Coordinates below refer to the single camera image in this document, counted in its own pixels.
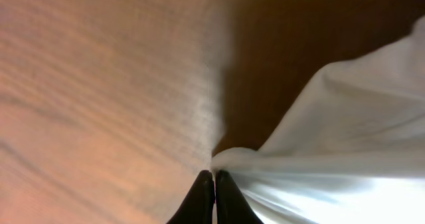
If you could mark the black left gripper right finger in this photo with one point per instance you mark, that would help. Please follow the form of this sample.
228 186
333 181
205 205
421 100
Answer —
231 206

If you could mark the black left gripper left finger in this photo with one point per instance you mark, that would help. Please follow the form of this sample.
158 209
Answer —
197 206

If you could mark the white t-shirt with green print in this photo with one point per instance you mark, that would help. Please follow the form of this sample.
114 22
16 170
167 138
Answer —
351 147

